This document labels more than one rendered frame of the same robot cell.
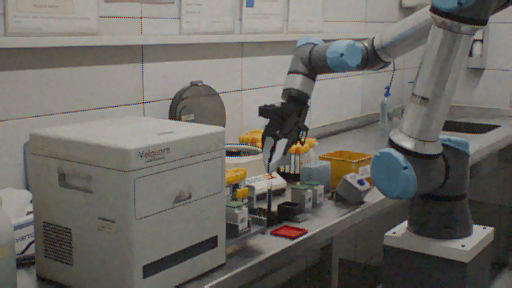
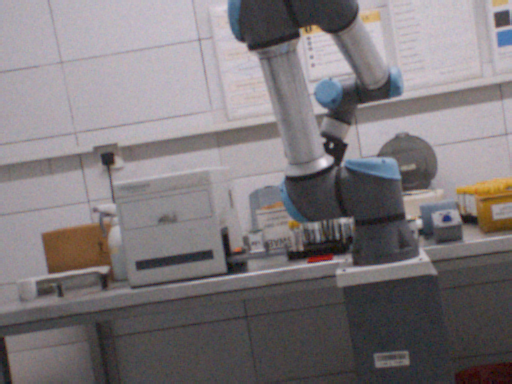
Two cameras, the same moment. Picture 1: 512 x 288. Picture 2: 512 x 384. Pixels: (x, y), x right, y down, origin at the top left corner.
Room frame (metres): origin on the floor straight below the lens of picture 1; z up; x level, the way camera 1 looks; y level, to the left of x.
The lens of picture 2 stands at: (0.68, -1.62, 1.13)
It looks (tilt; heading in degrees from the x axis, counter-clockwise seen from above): 3 degrees down; 61
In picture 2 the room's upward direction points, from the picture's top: 9 degrees counter-clockwise
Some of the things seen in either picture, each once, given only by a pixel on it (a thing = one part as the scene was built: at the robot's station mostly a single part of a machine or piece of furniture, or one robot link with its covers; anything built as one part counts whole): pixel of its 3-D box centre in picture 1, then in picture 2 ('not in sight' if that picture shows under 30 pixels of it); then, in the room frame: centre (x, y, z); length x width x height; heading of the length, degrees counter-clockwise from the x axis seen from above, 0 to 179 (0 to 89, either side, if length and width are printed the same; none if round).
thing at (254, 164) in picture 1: (235, 169); (408, 212); (1.97, 0.07, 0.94); 0.30 x 0.24 x 0.12; 47
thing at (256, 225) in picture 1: (228, 232); (251, 252); (1.40, 0.07, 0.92); 0.21 x 0.07 x 0.05; 146
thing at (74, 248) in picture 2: not in sight; (105, 247); (1.15, 0.74, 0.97); 0.31 x 0.23 x 0.18; 139
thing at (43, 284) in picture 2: not in sight; (66, 280); (0.99, 0.59, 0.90); 0.25 x 0.11 x 0.05; 146
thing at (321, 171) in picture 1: (315, 180); (439, 219); (1.89, -0.17, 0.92); 0.10 x 0.07 x 0.10; 140
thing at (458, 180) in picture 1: (440, 162); (371, 186); (1.50, -0.43, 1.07); 0.13 x 0.12 x 0.14; 130
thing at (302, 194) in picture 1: (301, 198); not in sight; (1.74, -0.12, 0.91); 0.05 x 0.04 x 0.07; 56
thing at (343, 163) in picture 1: (346, 170); (502, 210); (2.03, -0.28, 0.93); 0.13 x 0.13 x 0.10; 52
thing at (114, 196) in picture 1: (136, 199); (187, 223); (1.30, 0.25, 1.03); 0.31 x 0.27 x 0.30; 146
